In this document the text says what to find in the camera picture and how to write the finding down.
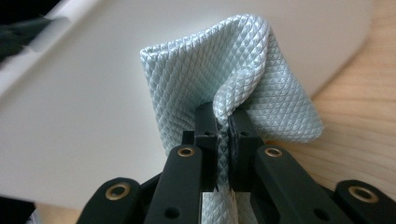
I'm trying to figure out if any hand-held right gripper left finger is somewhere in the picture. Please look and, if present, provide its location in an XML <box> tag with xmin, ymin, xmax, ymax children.
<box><xmin>181</xmin><ymin>102</ymin><xmax>218</xmax><ymax>192</ymax></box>

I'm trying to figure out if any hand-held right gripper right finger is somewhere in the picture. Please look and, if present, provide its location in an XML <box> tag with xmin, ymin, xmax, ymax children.
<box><xmin>228</xmin><ymin>106</ymin><xmax>264</xmax><ymax>192</ymax></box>

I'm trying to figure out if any light blue cleaning cloth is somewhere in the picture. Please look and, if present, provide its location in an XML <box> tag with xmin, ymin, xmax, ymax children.
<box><xmin>139</xmin><ymin>13</ymin><xmax>325</xmax><ymax>224</ymax></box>

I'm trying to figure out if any white plastic storage bin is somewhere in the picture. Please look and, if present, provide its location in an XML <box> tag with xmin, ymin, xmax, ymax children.
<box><xmin>0</xmin><ymin>0</ymin><xmax>377</xmax><ymax>210</ymax></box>

